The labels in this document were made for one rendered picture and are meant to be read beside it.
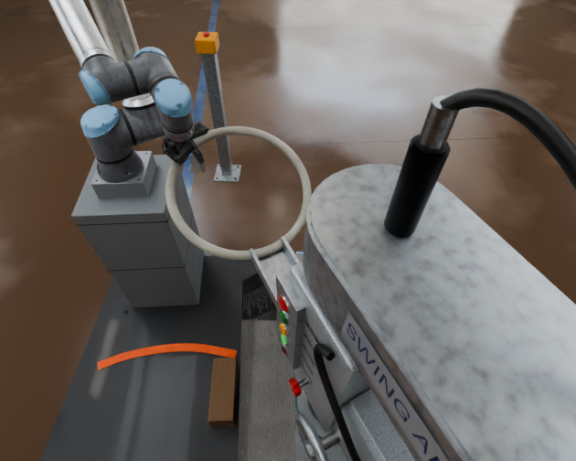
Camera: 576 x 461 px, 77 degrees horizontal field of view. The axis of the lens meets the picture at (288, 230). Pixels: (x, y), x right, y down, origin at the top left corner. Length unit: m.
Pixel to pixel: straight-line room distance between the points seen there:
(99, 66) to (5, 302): 2.00
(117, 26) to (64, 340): 1.71
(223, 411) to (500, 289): 1.64
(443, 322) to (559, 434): 0.13
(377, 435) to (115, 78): 1.00
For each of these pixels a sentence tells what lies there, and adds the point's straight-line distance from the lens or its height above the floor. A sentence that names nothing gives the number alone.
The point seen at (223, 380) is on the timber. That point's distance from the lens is 2.00.
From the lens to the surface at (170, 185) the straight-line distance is 1.24.
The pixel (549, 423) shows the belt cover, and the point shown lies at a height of 1.67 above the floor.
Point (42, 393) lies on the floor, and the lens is 2.45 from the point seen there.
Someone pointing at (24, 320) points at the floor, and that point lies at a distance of 2.72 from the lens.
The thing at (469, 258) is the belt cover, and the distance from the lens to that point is 0.49.
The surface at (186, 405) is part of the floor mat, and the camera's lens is 2.13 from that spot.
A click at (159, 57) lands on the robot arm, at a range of 1.15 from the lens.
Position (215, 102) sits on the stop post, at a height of 0.67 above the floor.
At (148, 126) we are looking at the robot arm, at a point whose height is 1.14.
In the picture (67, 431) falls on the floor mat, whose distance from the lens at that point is 2.31.
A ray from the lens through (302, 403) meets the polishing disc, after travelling 1.21.
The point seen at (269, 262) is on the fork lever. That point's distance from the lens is 1.17.
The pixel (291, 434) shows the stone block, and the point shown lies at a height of 0.79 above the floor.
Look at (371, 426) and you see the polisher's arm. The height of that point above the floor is 1.37.
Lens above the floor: 2.03
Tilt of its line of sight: 51 degrees down
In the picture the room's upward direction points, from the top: 1 degrees clockwise
